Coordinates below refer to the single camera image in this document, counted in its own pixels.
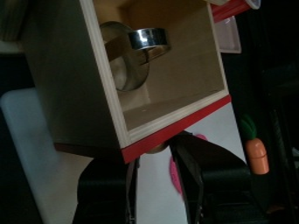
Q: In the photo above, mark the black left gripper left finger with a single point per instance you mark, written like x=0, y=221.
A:
x=104, y=192

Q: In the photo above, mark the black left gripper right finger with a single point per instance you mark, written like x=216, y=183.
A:
x=194, y=175

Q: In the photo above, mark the wooden drawer with red front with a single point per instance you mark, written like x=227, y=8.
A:
x=69, y=87

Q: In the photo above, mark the flat pink dough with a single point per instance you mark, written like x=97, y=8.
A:
x=175, y=176

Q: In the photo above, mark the orange toy carrot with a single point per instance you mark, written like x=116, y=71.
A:
x=256, y=154

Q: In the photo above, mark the white cutting board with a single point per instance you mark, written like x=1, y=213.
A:
x=31, y=131

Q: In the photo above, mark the translucent white plastic container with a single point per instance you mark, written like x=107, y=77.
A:
x=227, y=36

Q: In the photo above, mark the red toy cup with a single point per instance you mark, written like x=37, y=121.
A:
x=230, y=8

